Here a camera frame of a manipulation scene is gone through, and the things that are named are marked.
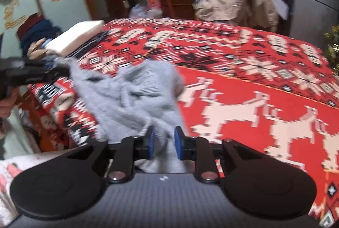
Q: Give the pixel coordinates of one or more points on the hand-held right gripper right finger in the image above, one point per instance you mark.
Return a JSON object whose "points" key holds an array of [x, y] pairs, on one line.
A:
{"points": [[178, 144]]}

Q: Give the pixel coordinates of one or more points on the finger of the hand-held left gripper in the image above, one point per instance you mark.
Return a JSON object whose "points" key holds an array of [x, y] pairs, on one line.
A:
{"points": [[57, 71]]}

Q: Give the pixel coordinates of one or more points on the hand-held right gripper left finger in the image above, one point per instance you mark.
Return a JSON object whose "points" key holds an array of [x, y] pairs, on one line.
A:
{"points": [[151, 144]]}

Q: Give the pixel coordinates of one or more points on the grey sweater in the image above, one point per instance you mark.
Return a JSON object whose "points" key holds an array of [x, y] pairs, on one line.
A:
{"points": [[127, 100]]}

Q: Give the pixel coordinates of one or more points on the pile of dark clothes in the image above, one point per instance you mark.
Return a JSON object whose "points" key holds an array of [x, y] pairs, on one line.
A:
{"points": [[37, 29]]}

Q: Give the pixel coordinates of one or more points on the person's left hand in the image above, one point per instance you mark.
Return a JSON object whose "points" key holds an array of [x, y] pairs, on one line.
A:
{"points": [[6, 108]]}

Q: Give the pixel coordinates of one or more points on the white folded cloth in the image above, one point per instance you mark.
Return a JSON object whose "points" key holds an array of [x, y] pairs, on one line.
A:
{"points": [[76, 34]]}

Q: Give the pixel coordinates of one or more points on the red patterned blanket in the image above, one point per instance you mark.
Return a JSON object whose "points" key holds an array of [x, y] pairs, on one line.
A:
{"points": [[238, 71]]}

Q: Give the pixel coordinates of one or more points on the white plastic bag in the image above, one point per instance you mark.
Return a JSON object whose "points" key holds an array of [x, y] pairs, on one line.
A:
{"points": [[143, 12]]}

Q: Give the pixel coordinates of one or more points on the red cardboard box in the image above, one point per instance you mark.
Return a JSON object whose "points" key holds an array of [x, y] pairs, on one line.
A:
{"points": [[153, 2]]}

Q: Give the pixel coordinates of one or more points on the wooden drawer cabinet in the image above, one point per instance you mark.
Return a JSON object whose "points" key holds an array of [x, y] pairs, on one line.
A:
{"points": [[180, 2]]}

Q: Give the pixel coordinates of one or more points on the small christmas tree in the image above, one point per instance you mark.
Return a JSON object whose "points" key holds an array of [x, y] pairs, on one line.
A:
{"points": [[332, 50]]}

